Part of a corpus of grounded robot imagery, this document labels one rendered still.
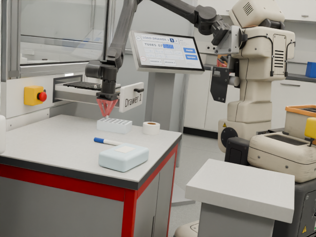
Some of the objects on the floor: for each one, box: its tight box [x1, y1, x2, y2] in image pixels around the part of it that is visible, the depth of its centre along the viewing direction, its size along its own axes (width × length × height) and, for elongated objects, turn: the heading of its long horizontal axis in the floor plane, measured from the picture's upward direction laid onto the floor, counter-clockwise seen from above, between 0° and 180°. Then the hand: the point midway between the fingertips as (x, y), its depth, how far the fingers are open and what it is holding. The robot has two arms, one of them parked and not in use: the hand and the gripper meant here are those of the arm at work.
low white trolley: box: [0, 114, 182, 237], centre depth 143 cm, size 58×62×76 cm
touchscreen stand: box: [144, 72, 196, 207], centre depth 271 cm, size 50×45×102 cm
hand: (106, 114), depth 154 cm, fingers open, 3 cm apart
